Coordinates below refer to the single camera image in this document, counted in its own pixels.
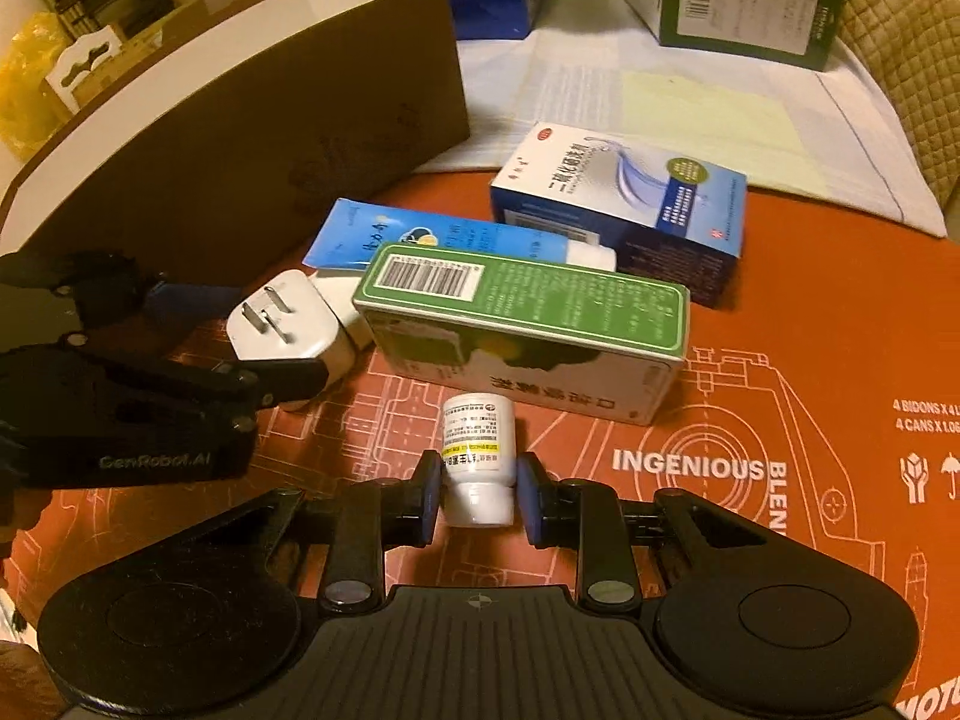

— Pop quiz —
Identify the white plug adapter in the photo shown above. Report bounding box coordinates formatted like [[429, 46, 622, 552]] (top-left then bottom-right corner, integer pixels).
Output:
[[226, 270, 373, 411]]

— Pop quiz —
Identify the small white medicine bottle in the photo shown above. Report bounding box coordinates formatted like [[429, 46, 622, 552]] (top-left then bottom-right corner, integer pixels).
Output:
[[441, 394, 517, 530]]

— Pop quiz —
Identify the green white medicine box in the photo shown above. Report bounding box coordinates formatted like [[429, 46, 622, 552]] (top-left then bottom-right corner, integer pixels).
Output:
[[353, 244, 690, 426]]

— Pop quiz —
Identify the blue ointment tube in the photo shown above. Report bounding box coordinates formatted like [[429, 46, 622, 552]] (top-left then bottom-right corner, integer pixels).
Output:
[[304, 199, 617, 271]]

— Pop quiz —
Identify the yellow plastic bag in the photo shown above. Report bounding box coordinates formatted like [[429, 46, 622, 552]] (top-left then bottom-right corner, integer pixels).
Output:
[[0, 11, 70, 163]]

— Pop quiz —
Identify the brown white cardboard box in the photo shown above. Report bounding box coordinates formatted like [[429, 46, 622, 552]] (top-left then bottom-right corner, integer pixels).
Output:
[[2, 0, 469, 286]]

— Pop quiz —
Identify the yellow cardboard box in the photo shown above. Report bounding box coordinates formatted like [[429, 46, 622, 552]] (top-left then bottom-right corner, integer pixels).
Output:
[[41, 0, 208, 121]]

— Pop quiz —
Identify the orange printed mat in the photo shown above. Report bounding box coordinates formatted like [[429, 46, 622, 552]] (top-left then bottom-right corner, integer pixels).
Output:
[[5, 190, 958, 718]]

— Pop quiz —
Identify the blue white medicine box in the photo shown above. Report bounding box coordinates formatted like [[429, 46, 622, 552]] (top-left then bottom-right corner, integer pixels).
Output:
[[490, 122, 747, 307]]

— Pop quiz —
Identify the beige quilted chair back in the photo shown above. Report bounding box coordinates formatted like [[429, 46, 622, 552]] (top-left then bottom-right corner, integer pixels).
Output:
[[839, 0, 960, 216]]

